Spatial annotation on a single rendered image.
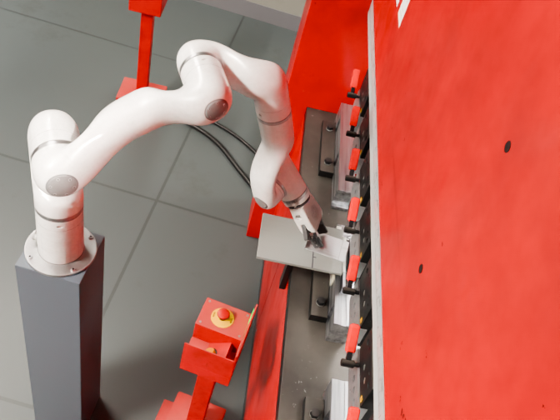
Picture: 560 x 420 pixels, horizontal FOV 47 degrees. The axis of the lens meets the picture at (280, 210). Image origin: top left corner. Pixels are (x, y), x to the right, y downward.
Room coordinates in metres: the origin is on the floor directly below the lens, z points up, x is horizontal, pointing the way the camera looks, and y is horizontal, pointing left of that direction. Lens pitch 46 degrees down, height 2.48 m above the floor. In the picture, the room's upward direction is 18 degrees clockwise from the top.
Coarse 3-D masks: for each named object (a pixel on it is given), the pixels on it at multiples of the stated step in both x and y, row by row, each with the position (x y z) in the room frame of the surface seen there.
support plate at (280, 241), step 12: (264, 216) 1.40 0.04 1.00; (276, 216) 1.41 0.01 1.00; (264, 228) 1.34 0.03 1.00; (276, 228) 1.36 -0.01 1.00; (288, 228) 1.38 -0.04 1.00; (336, 228) 1.44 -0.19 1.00; (264, 240) 1.30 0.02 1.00; (276, 240) 1.31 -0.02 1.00; (288, 240) 1.33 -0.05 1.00; (300, 240) 1.34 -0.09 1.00; (264, 252) 1.25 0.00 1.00; (276, 252) 1.27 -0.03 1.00; (288, 252) 1.28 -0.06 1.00; (300, 252) 1.30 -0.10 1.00; (288, 264) 1.24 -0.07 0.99; (300, 264) 1.25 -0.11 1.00; (324, 264) 1.28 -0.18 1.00; (336, 264) 1.30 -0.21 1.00
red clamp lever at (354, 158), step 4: (352, 148) 1.46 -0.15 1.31; (356, 148) 1.46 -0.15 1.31; (352, 152) 1.45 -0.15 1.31; (356, 152) 1.45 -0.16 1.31; (352, 156) 1.44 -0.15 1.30; (356, 156) 1.44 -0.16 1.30; (352, 160) 1.43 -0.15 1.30; (356, 160) 1.43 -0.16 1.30; (352, 164) 1.42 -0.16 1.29; (356, 164) 1.43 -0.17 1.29; (348, 168) 1.42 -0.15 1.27; (352, 168) 1.42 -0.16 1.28; (356, 168) 1.42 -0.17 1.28; (352, 172) 1.41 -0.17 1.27; (348, 176) 1.40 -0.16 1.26; (352, 176) 1.40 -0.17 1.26; (348, 180) 1.39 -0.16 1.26; (352, 180) 1.39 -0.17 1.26; (356, 180) 1.40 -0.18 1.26
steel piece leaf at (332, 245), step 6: (312, 234) 1.38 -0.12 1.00; (318, 234) 1.39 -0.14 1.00; (324, 234) 1.40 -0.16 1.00; (324, 240) 1.37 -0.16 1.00; (330, 240) 1.38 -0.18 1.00; (336, 240) 1.39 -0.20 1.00; (342, 240) 1.40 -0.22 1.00; (306, 246) 1.33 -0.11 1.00; (312, 246) 1.34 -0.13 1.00; (324, 246) 1.35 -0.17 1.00; (330, 246) 1.36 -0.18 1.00; (336, 246) 1.37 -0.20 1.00; (318, 252) 1.32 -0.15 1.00; (324, 252) 1.32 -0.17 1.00; (330, 252) 1.33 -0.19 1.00; (336, 252) 1.34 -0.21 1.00; (336, 258) 1.32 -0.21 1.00
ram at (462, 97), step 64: (384, 0) 1.98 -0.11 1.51; (448, 0) 1.34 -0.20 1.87; (512, 0) 1.02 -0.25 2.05; (384, 64) 1.66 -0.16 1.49; (448, 64) 1.16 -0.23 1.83; (512, 64) 0.90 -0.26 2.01; (384, 128) 1.39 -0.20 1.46; (448, 128) 1.00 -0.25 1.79; (512, 128) 0.79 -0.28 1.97; (384, 192) 1.17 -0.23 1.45; (448, 192) 0.87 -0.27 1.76; (512, 192) 0.70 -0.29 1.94; (384, 256) 0.99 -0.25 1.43; (448, 256) 0.75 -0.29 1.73; (512, 256) 0.61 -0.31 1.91; (384, 320) 0.82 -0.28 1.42; (448, 320) 0.64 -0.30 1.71; (512, 320) 0.53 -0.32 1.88; (384, 384) 0.68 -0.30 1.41; (448, 384) 0.54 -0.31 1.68; (512, 384) 0.46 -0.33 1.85
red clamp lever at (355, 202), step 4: (352, 200) 1.26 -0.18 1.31; (356, 200) 1.26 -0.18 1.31; (352, 204) 1.25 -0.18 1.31; (356, 204) 1.25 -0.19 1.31; (352, 208) 1.24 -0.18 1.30; (356, 208) 1.24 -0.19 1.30; (348, 212) 1.24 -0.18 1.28; (352, 212) 1.23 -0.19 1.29; (356, 212) 1.23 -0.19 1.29; (348, 216) 1.22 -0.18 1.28; (352, 216) 1.22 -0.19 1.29; (356, 216) 1.23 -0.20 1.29; (348, 220) 1.22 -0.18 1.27; (352, 220) 1.22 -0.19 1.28; (348, 224) 1.21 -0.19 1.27; (352, 224) 1.21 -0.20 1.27; (344, 228) 1.20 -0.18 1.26; (348, 228) 1.20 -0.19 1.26; (352, 228) 1.20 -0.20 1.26; (348, 232) 1.19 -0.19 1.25; (352, 232) 1.19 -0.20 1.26; (356, 232) 1.20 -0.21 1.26
